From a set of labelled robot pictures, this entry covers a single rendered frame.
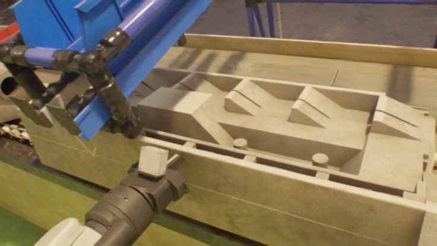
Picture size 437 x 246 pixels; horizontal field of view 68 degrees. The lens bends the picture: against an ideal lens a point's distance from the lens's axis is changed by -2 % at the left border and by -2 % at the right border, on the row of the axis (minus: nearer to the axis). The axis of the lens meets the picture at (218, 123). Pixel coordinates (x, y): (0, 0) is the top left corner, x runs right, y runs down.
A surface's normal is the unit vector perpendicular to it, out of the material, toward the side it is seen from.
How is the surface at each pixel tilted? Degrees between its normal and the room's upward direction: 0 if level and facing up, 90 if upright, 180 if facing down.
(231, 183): 80
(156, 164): 50
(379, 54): 89
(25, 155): 0
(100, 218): 36
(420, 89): 0
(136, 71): 90
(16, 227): 0
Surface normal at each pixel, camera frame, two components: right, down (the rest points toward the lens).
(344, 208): -0.47, 0.50
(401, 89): -0.18, -0.75
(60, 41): 0.87, 0.15
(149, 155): -0.46, 0.00
